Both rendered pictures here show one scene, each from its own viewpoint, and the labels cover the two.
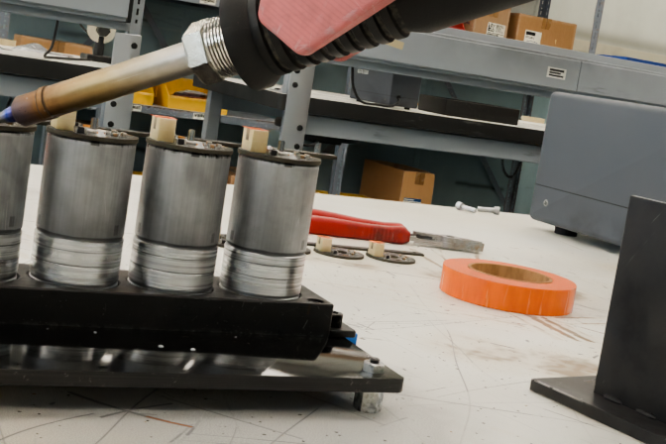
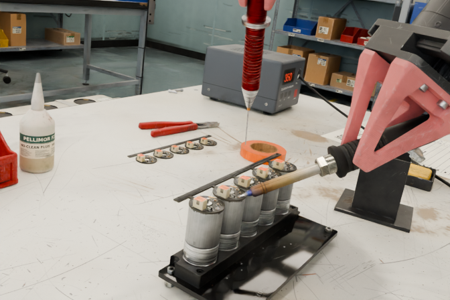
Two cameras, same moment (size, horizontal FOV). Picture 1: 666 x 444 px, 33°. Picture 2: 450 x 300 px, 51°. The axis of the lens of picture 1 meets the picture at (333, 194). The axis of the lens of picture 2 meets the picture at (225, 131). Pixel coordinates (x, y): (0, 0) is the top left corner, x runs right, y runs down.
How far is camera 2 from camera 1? 0.30 m
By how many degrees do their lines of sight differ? 33
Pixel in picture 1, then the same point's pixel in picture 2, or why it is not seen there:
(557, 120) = (211, 58)
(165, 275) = (268, 219)
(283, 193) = not seen: hidden behind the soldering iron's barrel
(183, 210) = (274, 198)
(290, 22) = (365, 164)
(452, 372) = (311, 209)
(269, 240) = (287, 196)
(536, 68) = not seen: outside the picture
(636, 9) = not seen: outside the picture
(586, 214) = (228, 94)
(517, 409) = (344, 222)
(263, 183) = not seen: hidden behind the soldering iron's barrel
